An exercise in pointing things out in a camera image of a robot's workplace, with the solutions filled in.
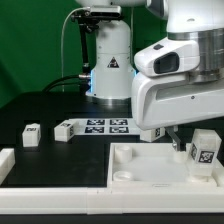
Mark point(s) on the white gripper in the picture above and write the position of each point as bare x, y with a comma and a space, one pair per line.
171, 100

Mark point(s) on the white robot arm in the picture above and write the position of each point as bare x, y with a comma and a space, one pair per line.
194, 42

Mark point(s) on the white U-shaped obstacle fence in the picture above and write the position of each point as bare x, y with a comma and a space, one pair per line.
108, 200

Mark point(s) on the AprilTag marker sheet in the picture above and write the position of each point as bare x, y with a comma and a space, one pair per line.
106, 126

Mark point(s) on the green backdrop curtain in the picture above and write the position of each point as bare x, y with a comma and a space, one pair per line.
37, 45

